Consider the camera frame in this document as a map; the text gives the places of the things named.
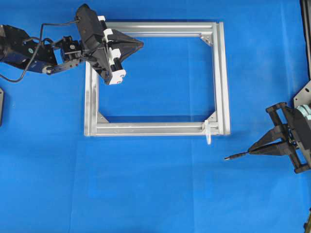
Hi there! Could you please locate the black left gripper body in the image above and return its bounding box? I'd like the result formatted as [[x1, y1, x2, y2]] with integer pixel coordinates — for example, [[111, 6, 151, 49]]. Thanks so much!
[[75, 4, 126, 85]]

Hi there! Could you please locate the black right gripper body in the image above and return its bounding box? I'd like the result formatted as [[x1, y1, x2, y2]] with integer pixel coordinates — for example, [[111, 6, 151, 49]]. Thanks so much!
[[266, 102, 311, 173]]

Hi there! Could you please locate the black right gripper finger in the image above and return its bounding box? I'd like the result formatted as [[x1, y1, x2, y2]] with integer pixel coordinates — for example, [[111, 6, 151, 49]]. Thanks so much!
[[248, 124, 289, 152], [248, 143, 291, 156]]

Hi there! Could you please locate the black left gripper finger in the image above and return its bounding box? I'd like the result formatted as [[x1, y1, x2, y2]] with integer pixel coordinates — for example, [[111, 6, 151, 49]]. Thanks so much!
[[107, 29, 144, 47], [110, 45, 143, 68]]

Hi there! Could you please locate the black usb cable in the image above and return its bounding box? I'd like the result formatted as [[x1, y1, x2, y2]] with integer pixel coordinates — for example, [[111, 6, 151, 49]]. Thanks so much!
[[224, 151, 251, 161]]

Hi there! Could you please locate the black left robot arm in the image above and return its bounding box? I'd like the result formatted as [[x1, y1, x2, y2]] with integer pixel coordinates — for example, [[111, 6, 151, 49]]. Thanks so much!
[[0, 4, 144, 85]]

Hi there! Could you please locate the white zip tie loop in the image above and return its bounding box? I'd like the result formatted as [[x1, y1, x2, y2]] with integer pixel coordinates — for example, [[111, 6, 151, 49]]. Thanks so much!
[[202, 119, 211, 145]]

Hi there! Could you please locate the black box at left edge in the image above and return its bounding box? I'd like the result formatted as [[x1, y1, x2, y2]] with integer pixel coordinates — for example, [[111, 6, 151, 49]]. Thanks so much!
[[0, 88, 4, 126]]

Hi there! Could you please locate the blue table mat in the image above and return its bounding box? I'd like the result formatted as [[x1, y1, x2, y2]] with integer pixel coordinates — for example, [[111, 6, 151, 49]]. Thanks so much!
[[0, 0, 311, 233]]

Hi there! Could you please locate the aluminium extrusion frame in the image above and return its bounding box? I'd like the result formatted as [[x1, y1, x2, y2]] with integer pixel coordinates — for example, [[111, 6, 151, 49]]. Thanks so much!
[[84, 21, 231, 137]]

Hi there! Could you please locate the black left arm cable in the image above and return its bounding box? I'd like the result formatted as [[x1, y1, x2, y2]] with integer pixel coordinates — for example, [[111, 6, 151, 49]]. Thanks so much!
[[0, 19, 80, 83]]

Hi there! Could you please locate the black post top right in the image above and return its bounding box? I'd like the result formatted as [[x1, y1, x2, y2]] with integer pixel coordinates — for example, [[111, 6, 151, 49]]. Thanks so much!
[[299, 0, 311, 79]]

